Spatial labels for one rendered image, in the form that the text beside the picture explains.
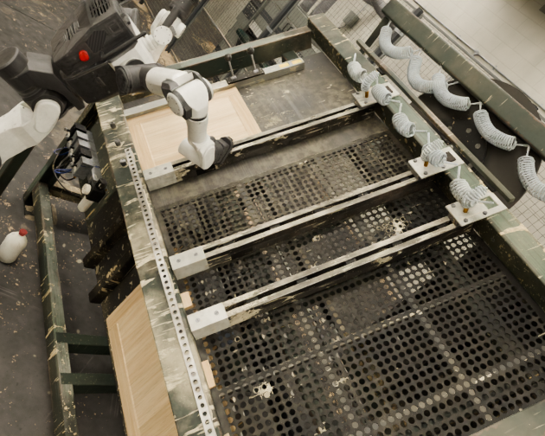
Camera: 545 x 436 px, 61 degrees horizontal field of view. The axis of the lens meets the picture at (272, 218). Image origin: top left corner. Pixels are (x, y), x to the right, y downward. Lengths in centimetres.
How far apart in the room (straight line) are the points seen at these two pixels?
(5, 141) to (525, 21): 657
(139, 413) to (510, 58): 635
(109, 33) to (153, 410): 140
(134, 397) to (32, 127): 114
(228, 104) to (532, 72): 525
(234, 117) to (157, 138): 38
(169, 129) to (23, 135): 64
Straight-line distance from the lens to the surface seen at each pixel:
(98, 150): 235
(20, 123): 203
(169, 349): 159
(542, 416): 160
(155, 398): 202
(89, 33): 180
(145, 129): 234
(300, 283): 161
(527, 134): 231
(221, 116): 231
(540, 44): 723
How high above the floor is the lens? 189
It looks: 21 degrees down
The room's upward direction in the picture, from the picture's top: 46 degrees clockwise
